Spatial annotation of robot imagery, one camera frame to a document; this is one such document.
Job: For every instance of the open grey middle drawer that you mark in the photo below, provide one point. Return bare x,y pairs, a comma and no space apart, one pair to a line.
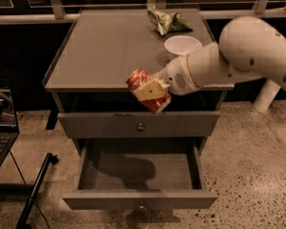
128,173

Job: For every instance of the green chip bag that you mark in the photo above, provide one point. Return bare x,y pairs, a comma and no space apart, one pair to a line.
168,22

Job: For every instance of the grey drawer cabinet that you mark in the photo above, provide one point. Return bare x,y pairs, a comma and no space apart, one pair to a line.
102,50

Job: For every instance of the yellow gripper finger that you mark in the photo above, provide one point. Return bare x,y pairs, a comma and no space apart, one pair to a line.
153,89

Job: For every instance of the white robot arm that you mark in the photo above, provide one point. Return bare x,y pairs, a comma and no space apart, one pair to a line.
248,48

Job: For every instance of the white diagonal pole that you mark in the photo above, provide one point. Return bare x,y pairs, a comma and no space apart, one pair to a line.
266,96

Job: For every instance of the white ceramic bowl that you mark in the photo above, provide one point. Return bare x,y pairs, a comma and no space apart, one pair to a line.
182,44

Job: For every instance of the metal railing frame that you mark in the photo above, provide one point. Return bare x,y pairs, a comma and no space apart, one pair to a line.
143,7

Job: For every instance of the grey top drawer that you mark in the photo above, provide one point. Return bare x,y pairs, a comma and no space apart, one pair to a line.
136,124

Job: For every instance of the black stand pole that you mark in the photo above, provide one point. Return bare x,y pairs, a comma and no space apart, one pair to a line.
33,192

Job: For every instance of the red coke can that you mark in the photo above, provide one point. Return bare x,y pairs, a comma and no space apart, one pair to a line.
137,79

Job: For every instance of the black laptop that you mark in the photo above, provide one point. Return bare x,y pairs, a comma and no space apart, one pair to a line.
9,129

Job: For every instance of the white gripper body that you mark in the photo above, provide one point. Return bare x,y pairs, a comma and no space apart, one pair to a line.
177,75

